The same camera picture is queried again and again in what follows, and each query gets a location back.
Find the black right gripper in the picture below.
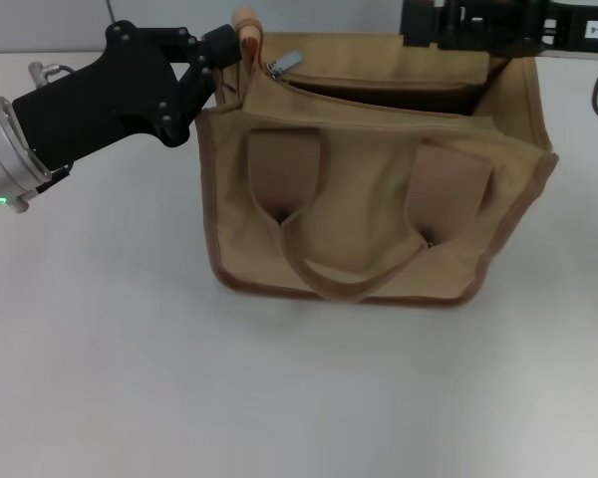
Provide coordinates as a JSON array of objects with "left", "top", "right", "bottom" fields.
[{"left": 399, "top": 0, "right": 598, "bottom": 56}]

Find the left gripper cable with plug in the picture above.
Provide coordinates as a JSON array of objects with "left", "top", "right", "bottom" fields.
[{"left": 28, "top": 60, "right": 77, "bottom": 84}]

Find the silver metal zipper pull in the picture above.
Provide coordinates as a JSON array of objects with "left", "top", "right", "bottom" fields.
[{"left": 264, "top": 48, "right": 303, "bottom": 82}]

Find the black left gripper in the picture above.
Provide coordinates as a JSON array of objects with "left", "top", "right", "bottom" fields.
[{"left": 12, "top": 19, "right": 243, "bottom": 173}]

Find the khaki canvas food bag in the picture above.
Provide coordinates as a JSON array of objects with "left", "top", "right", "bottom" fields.
[{"left": 196, "top": 4, "right": 560, "bottom": 304}]

